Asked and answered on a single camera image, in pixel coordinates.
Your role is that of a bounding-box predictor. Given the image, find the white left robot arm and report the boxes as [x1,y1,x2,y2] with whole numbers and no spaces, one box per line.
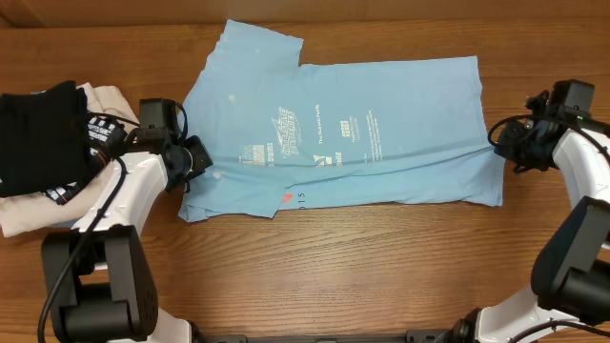
[38,136,213,342]

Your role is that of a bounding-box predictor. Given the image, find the beige folded garment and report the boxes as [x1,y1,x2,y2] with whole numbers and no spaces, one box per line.
[1,83,138,237]

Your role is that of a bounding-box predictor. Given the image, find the light blue t-shirt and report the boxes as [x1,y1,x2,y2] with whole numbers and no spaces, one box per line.
[179,20,504,222]

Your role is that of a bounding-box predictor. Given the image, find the black folded garment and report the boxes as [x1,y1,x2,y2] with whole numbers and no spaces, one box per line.
[1,81,92,197]

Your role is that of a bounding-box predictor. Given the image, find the black white patterned garment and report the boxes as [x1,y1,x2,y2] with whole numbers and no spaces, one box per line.
[44,114,127,205]

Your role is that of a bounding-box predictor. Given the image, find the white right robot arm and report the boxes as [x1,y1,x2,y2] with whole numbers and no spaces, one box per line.
[444,117,609,342]

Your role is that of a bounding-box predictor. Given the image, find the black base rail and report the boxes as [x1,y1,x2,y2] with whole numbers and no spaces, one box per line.
[192,330,452,343]

